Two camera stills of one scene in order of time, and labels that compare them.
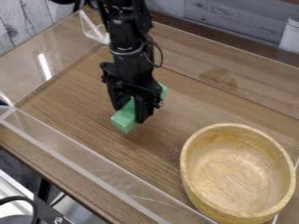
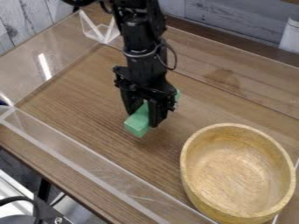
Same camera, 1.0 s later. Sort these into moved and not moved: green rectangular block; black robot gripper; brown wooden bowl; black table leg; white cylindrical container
Moved: green rectangular block; black robot gripper
Not moved: white cylindrical container; black table leg; brown wooden bowl
